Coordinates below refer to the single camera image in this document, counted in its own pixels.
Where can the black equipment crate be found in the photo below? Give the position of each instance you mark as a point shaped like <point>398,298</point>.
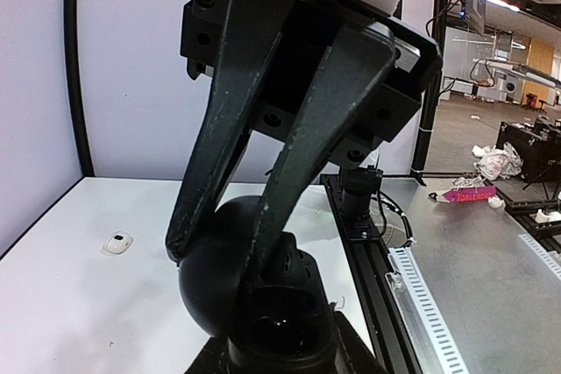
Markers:
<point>538,147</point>

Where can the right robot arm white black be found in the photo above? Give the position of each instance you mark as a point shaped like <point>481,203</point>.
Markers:
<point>330,79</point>

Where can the crumpled paper trash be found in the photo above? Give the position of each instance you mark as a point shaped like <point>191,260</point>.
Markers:
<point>497,163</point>

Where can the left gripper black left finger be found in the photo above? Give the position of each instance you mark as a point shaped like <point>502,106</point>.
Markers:
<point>212,358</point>

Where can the pink labelled flat box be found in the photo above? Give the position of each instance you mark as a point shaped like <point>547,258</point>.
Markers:
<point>463,194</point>

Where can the black earbud charging case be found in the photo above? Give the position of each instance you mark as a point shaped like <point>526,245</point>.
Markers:
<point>277,322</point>

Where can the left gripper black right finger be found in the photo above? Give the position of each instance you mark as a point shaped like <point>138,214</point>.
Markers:
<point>352,356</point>

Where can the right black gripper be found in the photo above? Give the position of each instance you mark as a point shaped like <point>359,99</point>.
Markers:
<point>237,40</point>

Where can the black front aluminium rail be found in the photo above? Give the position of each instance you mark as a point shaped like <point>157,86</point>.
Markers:
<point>367,255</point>

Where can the black frame post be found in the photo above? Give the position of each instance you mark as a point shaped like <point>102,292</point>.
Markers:
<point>74,86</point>
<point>437,26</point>

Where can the right black frame post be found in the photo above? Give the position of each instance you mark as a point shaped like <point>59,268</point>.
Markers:
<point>437,26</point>

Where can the white earbud charging case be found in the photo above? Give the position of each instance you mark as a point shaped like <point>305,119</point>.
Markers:
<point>118,243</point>

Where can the left black frame post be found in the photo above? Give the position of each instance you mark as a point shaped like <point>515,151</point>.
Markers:
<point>74,86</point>

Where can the white slotted cable duct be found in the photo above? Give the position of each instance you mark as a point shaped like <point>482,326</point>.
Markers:
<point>427,330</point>

